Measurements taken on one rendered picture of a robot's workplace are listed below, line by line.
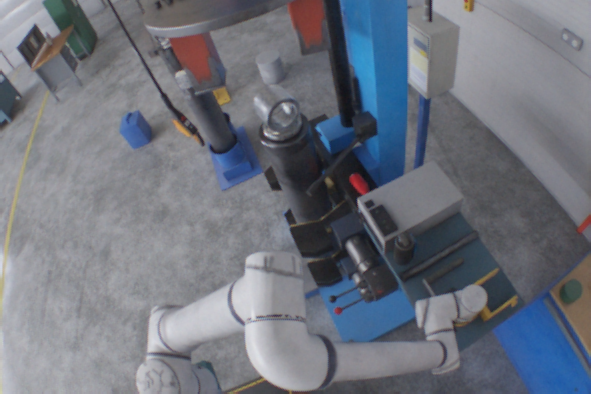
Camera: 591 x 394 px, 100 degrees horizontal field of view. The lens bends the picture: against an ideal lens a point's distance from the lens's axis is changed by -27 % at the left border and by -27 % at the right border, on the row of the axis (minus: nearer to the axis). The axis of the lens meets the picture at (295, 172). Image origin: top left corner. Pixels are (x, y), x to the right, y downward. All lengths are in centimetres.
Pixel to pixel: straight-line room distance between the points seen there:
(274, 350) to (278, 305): 8
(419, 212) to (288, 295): 90
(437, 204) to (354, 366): 90
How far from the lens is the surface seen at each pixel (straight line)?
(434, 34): 168
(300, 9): 106
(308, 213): 174
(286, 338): 61
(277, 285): 63
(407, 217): 141
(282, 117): 135
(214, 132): 288
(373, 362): 76
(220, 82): 117
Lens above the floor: 242
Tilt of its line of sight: 51 degrees down
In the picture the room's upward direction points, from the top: 20 degrees counter-clockwise
